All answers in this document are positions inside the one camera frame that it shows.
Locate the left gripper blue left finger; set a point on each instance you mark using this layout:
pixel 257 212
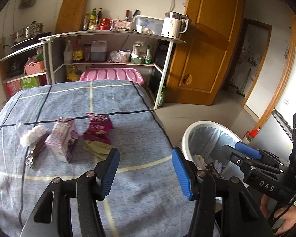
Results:
pixel 105 173

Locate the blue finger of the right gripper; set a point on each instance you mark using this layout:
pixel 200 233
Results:
pixel 247 150

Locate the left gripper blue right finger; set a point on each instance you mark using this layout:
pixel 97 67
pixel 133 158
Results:
pixel 186 174

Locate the magenta snack bag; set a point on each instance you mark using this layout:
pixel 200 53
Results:
pixel 98 127

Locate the purple drink carton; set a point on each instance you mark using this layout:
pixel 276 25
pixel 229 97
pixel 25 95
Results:
pixel 62 140

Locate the white trash bin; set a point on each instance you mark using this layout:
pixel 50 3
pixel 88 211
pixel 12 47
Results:
pixel 205 139

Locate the right hand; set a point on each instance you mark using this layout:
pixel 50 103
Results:
pixel 288 215

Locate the pale green wrapper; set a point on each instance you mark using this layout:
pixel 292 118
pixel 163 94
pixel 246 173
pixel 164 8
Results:
pixel 98 149

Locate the blue plaid tablecloth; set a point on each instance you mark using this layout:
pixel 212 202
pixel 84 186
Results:
pixel 145 199

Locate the green glass bottle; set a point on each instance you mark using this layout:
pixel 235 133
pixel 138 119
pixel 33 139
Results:
pixel 162 97

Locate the brown foil wrapper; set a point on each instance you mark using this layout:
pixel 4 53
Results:
pixel 35 150

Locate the wooden door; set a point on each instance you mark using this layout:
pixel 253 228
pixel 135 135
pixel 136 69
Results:
pixel 202 59

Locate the dark vinegar jug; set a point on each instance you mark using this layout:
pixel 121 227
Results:
pixel 98 51

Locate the soy sauce bottle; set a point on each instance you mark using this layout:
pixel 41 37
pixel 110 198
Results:
pixel 78 50

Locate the white metal shelf rack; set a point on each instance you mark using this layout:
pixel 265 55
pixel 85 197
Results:
pixel 128 49

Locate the colourful cardboard box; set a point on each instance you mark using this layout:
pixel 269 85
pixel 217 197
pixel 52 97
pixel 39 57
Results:
pixel 13 86

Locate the pink plastic basket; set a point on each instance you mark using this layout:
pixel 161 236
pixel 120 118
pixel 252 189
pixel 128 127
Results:
pixel 34 67

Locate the white electric kettle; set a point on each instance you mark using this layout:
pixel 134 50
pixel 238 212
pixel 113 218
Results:
pixel 175 24

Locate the clear plastic storage container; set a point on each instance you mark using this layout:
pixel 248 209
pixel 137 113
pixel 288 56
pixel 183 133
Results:
pixel 148 25

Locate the wooden cutting board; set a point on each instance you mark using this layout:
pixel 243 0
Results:
pixel 70 16

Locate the steel steamer pot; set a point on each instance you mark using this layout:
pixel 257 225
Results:
pixel 28 32

